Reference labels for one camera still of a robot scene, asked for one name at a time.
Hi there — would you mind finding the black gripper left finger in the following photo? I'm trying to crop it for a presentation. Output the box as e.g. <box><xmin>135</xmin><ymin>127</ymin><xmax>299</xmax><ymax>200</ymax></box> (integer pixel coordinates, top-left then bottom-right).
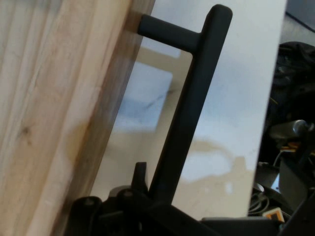
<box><xmin>68</xmin><ymin>161</ymin><xmax>158</xmax><ymax>236</ymax></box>

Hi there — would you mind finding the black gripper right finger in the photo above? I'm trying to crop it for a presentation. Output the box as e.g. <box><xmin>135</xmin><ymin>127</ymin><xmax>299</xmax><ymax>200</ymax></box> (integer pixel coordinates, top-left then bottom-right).
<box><xmin>147</xmin><ymin>201</ymin><xmax>222</xmax><ymax>236</ymax></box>

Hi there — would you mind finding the wooden drawer with black handle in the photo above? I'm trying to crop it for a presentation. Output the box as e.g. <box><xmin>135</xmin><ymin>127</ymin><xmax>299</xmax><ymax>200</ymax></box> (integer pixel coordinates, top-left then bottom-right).
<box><xmin>0</xmin><ymin>0</ymin><xmax>234</xmax><ymax>236</ymax></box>

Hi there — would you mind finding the white and orange small box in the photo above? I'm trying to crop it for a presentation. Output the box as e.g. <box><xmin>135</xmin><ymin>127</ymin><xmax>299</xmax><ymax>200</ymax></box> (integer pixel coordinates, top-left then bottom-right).
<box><xmin>264</xmin><ymin>207</ymin><xmax>286</xmax><ymax>223</ymax></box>

